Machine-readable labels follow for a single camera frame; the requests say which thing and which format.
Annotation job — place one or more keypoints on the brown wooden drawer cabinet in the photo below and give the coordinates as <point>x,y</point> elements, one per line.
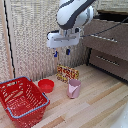
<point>107,43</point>

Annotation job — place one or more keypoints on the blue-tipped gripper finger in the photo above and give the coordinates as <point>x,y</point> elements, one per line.
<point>55,53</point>
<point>68,51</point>

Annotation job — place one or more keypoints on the red bowl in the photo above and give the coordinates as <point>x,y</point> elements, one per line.
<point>46,85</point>

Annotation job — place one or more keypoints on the red yellow patterned box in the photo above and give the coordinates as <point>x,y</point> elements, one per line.
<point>67,73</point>

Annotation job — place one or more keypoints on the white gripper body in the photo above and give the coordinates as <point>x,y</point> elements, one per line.
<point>62,39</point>

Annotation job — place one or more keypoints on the red plastic shopping basket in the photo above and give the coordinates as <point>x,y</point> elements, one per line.
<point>22,100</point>

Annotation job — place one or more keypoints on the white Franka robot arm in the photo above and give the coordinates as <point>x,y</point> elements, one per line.
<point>75,13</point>

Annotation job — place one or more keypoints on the pink mug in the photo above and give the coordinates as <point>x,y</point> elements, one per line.
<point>74,88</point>

